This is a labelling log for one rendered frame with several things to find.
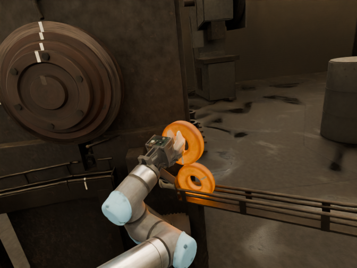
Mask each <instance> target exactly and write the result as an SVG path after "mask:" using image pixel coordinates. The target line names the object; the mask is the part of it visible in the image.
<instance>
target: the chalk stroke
mask: <svg viewBox="0 0 357 268"><path fill-rule="evenodd" d="M38 23H39V26H40V30H41V32H39V34H40V38H41V39H44V38H43V34H42V32H44V29H43V25H42V23H41V22H38ZM39 45H40V48H41V50H43V51H44V47H43V44H42V43H39ZM35 55H36V58H37V61H38V62H41V61H40V57H39V54H38V51H37V52H35Z"/></svg>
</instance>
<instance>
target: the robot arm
mask: <svg viewBox="0 0 357 268"><path fill-rule="evenodd" d="M145 146H146V148H147V151H148V152H147V154H146V155H145V156H143V155H140V156H139V157H138V160H139V164H138V165H137V166H136V167H135V168H134V169H133V170H132V171H131V172H130V174H129V175H128V176H127V177H126V178H125V179H124V180H123V181H122V182H121V183H120V185H119V186H118V187H117V188H116V189H115V190H114V191H113V192H111V194H110V195H109V197H108V198H107V199H106V201H105V202H104V203H103V205H102V212H103V214H104V215H105V216H106V217H107V218H108V219H109V220H110V221H111V222H113V223H114V224H116V225H124V226H125V228H126V230H127V232H128V234H129V236H130V238H131V239H132V240H133V241H134V242H135V243H136V244H138V245H137V246H135V247H133V248H131V249H129V250H128V251H126V252H124V253H122V254H120V255H118V256H117V257H115V258H113V259H112V260H110V261H108V262H106V263H104V264H102V265H101V266H99V267H97V268H168V267H170V266H171V265H173V266H174V267H175V268H188V267H189V266H190V264H191V263H192V261H193V260H194V257H195V255H196V252H197V243H196V241H195V240H194V239H193V238H192V237H190V236H189V235H187V234H186V233H185V232H184V231H183V232H182V231H181V230H179V229H177V228H175V227H174V226H172V225H170V224H168V223H167V222H165V221H163V220H162V219H160V218H158V217H156V216H155V215H153V214H151V213H150V212H149V211H148V209H147V207H146V205H145V203H144V201H143V200H144V199H145V197H146V196H147V195H148V194H149V192H150V191H151V190H152V188H153V187H154V186H155V184H156V183H157V180H158V179H160V180H161V181H162V182H163V183H166V184H168V183H170V184H174V182H175V179H176V178H175V177H174V176H172V175H171V174H170V173H168V172H167V171H166V170H164V169H166V168H167V167H168V168H169V167H170V166H172V165H174V163H176V161H179V159H180V158H181V157H182V156H183V154H184V150H185V138H184V137H183V136H182V134H181V132H180V131H178V132H177V134H176V136H174V134H173V132H172V131H171V130H168V132H167V137H164V136H158V135H153V136H152V137H151V138H150V140H149V141H148V142H147V143H146V144H145Z"/></svg>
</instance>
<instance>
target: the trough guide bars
mask: <svg viewBox="0 0 357 268"><path fill-rule="evenodd" d="M215 187H217V188H224V189H231V190H238V191H245V193H244V192H237V191H230V190H223V189H216V188H215V189H214V191H216V192H223V193H227V194H234V195H241V196H245V197H246V199H245V198H238V197H232V196H226V195H220V194H213V193H209V192H203V191H196V190H190V189H184V188H176V190H178V192H177V194H178V195H181V197H182V202H183V203H187V196H189V197H194V198H200V199H205V200H211V201H215V202H220V203H226V204H232V205H237V206H240V213H241V214H243V215H247V208H246V207H249V208H255V209H258V210H264V211H270V212H275V213H281V214H286V215H292V216H298V217H303V218H307V219H313V220H318V221H321V231H326V232H330V223H336V224H341V225H346V226H351V227H356V228H357V223H354V222H348V221H342V220H337V219H330V217H335V218H338V219H345V220H351V221H357V217H355V216H348V215H342V214H336V213H331V212H330V210H335V211H341V212H348V213H354V214H357V210H354V209H350V208H343V207H336V206H331V204H332V205H339V206H346V207H353V208H357V204H353V203H346V202H338V201H333V200H326V199H318V198H311V197H303V196H296V195H288V194H281V193H276V192H268V191H261V190H254V189H246V188H239V187H231V186H224V185H216V184H215ZM179 191H180V192H179ZM185 192H190V193H194V194H200V195H206V196H212V197H218V198H224V199H230V200H236V201H239V202H234V201H230V200H224V199H218V198H212V197H206V196H200V195H194V194H188V193H185ZM252 193H256V194H264V195H271V196H278V197H285V198H292V199H299V200H306V201H311V202H317V203H322V204H315V203H308V202H301V201H297V200H290V199H283V198H276V197H269V196H262V195H255V194H252ZM252 197H254V198H260V199H267V200H274V201H278V202H285V203H291V204H298V205H304V206H311V207H317V208H322V211H316V210H310V209H306V208H300V207H294V206H287V205H281V204H274V203H268V202H262V201H258V200H252ZM245 202H246V203H252V204H258V205H265V206H270V207H277V208H282V209H286V210H293V211H298V212H305V213H310V214H317V215H321V216H315V215H309V214H303V213H297V212H291V211H285V210H279V209H275V208H269V207H263V206H258V205H251V204H246V203H245Z"/></svg>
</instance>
